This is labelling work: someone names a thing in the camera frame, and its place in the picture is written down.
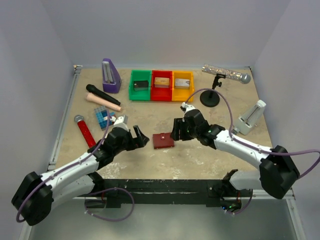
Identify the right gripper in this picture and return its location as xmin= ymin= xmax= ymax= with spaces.
xmin=169 ymin=117 xmax=200 ymax=141

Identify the red leather card holder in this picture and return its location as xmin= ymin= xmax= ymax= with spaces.
xmin=152 ymin=132 xmax=175 ymax=149

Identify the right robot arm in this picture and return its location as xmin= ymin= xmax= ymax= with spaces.
xmin=170 ymin=109 xmax=300 ymax=199

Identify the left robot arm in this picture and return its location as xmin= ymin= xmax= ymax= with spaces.
xmin=11 ymin=125 xmax=150 ymax=226

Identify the silver card stack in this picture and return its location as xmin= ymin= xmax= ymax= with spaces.
xmin=174 ymin=78 xmax=190 ymax=89

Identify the gold card stack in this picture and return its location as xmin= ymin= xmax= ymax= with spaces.
xmin=154 ymin=77 xmax=170 ymax=88

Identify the black card stack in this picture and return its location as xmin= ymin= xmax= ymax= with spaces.
xmin=133 ymin=80 xmax=149 ymax=92

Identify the yellow plastic bin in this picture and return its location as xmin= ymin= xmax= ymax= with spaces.
xmin=171 ymin=71 xmax=195 ymax=102

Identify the red plastic bin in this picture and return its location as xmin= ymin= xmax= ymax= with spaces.
xmin=150 ymin=70 xmax=173 ymax=102

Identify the black microphone stand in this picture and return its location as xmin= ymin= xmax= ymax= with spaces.
xmin=199 ymin=74 xmax=226 ymax=108

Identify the blue toy brick block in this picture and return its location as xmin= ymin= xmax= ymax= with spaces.
xmin=94 ymin=106 xmax=117 ymax=130

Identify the green plastic bin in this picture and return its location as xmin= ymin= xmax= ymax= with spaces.
xmin=128 ymin=69 xmax=152 ymax=101

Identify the red glitter microphone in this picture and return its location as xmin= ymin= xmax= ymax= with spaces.
xmin=74 ymin=114 xmax=96 ymax=148

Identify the purple metronome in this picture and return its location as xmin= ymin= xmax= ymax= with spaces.
xmin=101 ymin=58 xmax=122 ymax=94

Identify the pink microphone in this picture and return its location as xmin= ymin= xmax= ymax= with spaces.
xmin=85 ymin=92 xmax=122 ymax=112

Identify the black microphone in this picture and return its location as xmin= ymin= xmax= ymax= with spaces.
xmin=85 ymin=84 xmax=121 ymax=106

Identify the white metronome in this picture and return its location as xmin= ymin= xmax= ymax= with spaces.
xmin=233 ymin=100 xmax=266 ymax=136

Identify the silver glitter microphone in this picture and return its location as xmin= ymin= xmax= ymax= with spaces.
xmin=202 ymin=64 xmax=251 ymax=84

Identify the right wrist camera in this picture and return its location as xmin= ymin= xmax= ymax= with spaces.
xmin=180 ymin=102 xmax=199 ymax=117

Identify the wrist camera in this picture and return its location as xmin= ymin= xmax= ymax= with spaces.
xmin=113 ymin=115 xmax=129 ymax=132
xmin=180 ymin=102 xmax=199 ymax=117

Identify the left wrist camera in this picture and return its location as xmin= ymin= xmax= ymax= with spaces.
xmin=113 ymin=115 xmax=129 ymax=132

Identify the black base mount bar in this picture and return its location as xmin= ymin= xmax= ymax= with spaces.
xmin=74 ymin=178 xmax=251 ymax=208

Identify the aluminium frame rail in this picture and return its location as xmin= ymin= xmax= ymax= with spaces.
xmin=46 ymin=65 xmax=83 ymax=172

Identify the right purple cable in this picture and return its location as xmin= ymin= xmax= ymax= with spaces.
xmin=183 ymin=88 xmax=320 ymax=216

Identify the purple cable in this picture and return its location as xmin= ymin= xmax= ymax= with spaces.
xmin=183 ymin=88 xmax=320 ymax=216
xmin=16 ymin=113 xmax=136 ymax=223

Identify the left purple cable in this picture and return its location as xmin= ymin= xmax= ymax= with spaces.
xmin=16 ymin=113 xmax=136 ymax=223

